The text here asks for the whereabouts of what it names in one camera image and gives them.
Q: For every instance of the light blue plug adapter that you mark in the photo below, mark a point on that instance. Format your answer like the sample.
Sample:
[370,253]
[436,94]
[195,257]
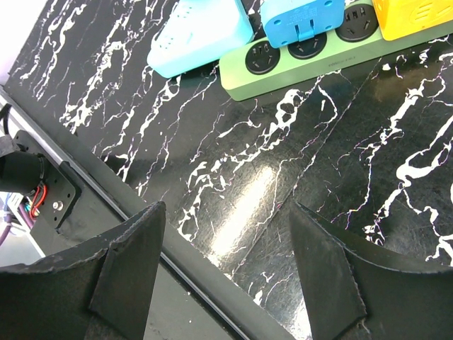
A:
[289,21]

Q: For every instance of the yellow cube plug adapter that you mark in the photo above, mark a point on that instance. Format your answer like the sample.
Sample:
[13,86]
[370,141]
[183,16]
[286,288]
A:
[399,18]

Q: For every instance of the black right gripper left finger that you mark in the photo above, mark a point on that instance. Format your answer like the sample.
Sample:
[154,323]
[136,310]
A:
[98,289]

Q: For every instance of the teal triangular power strip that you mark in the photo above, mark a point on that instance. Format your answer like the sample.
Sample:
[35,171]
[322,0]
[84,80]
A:
[197,33]

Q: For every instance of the green power strip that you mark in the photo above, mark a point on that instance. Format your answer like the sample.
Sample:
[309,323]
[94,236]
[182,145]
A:
[259,68]

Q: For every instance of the black marbled table mat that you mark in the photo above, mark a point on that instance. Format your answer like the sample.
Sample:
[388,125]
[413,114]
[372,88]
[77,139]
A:
[369,147]

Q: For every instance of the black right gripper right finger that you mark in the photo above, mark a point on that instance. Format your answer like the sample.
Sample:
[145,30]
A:
[355,289]

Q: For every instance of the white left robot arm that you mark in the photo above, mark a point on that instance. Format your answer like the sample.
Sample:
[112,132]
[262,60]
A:
[21,172]

